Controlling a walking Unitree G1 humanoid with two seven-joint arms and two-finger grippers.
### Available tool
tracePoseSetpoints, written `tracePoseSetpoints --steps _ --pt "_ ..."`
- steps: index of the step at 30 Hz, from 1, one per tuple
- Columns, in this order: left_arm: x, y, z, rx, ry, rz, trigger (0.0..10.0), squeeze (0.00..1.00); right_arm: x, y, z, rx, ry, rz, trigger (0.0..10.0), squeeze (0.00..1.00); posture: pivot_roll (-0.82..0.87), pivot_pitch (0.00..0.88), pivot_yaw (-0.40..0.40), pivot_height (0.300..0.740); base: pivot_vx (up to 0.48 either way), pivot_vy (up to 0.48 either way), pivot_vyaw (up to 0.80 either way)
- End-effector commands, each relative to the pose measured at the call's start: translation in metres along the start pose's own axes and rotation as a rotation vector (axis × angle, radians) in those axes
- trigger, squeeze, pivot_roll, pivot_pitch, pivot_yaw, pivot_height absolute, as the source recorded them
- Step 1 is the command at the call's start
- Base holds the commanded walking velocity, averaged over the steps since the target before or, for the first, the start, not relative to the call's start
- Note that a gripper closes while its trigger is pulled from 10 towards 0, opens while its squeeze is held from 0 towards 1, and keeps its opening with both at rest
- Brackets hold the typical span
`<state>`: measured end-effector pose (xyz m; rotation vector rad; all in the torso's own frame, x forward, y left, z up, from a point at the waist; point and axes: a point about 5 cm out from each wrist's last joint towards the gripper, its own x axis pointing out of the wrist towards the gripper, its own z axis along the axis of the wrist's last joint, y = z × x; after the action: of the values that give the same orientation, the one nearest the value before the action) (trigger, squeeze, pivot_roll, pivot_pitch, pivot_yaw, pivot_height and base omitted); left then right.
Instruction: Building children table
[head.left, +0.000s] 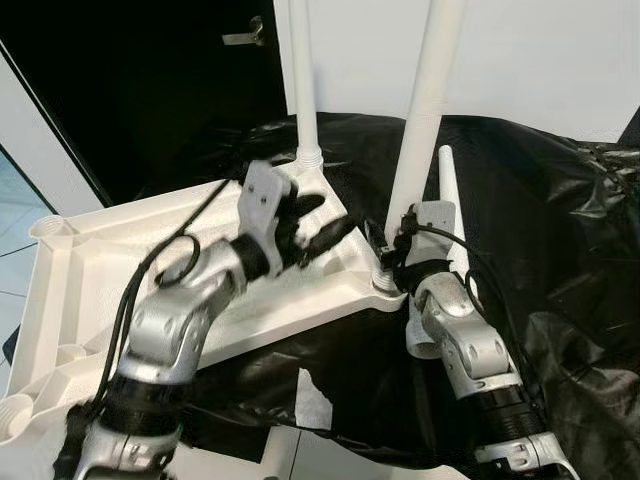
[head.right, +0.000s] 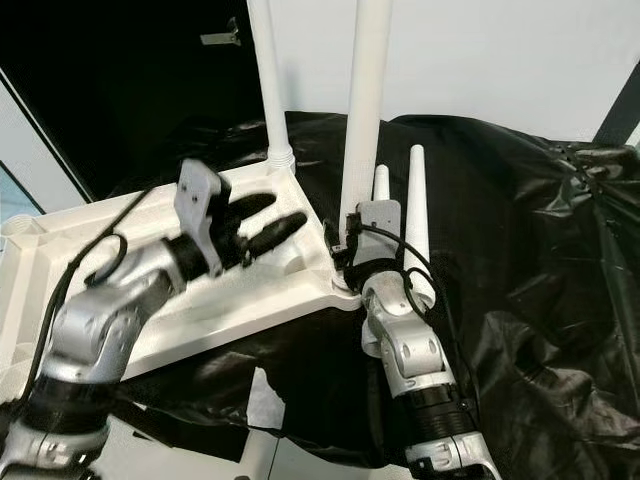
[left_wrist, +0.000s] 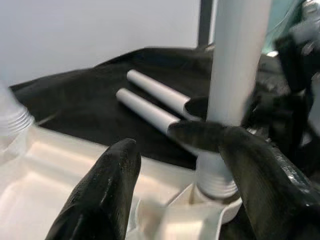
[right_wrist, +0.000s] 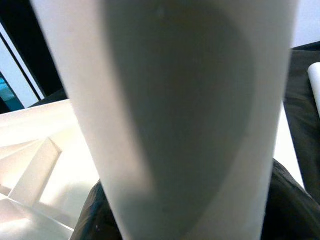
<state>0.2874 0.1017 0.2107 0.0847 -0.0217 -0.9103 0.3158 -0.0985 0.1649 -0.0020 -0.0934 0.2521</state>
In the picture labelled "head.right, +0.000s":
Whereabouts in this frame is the black door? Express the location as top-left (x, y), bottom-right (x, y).
top-left (0, 0), bottom-right (258, 206)

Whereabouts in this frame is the white plastic children table top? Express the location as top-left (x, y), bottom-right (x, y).
top-left (0, 160), bottom-right (364, 406)

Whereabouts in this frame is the black plastic cover sheet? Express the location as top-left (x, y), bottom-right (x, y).
top-left (60, 110), bottom-right (640, 476)

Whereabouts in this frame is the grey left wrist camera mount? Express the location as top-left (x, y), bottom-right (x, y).
top-left (175, 158), bottom-right (229, 276)

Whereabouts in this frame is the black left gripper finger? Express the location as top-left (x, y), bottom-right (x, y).
top-left (242, 213), bottom-right (308, 265)
top-left (228, 191), bottom-right (277, 227)

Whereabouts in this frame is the silver door handle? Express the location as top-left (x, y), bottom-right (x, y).
top-left (200, 30), bottom-right (243, 49)

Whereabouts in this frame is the dark window frame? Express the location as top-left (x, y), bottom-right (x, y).
top-left (592, 90), bottom-right (640, 146)

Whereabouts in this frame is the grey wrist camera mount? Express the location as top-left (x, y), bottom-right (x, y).
top-left (175, 158), bottom-right (229, 276)
top-left (352, 198), bottom-right (404, 269)

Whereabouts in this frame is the white support table leg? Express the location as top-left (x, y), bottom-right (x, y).
top-left (245, 435), bottom-right (281, 480)

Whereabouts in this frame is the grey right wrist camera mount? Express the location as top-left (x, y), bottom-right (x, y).
top-left (352, 198), bottom-right (404, 269)

